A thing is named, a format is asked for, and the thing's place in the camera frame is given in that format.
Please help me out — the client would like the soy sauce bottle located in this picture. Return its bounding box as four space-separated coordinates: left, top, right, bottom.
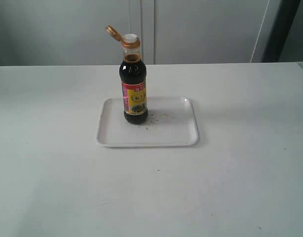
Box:
105 25 148 125

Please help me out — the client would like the white plastic tray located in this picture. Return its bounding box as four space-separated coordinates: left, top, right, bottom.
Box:
97 96 199 148

